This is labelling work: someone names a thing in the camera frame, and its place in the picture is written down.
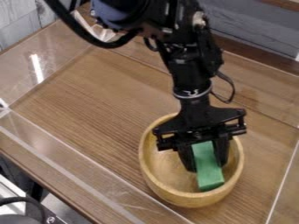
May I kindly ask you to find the clear acrylic corner bracket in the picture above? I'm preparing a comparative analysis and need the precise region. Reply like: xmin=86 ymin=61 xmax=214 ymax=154
xmin=71 ymin=10 xmax=117 ymax=42

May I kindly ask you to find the green rectangular block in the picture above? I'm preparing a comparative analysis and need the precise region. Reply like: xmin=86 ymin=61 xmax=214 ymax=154
xmin=190 ymin=142 xmax=224 ymax=192

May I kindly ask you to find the black cable bottom left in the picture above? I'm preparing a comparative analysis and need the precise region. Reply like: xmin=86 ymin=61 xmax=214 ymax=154
xmin=0 ymin=196 xmax=42 ymax=224

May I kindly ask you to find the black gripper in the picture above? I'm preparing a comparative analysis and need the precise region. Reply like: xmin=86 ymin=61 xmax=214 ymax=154
xmin=153 ymin=87 xmax=246 ymax=172

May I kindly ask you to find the brown wooden bowl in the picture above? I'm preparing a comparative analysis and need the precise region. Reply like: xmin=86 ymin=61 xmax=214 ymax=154
xmin=137 ymin=113 xmax=245 ymax=208

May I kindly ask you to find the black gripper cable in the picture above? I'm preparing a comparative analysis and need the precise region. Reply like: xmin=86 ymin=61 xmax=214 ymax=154
xmin=209 ymin=69 xmax=237 ymax=105

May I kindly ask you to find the black metal frame bracket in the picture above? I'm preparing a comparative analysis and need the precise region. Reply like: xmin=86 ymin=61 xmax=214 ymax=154
xmin=23 ymin=191 xmax=70 ymax=224

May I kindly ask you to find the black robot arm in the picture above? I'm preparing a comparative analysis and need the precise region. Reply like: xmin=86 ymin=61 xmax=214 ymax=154
xmin=43 ymin=0 xmax=246 ymax=172

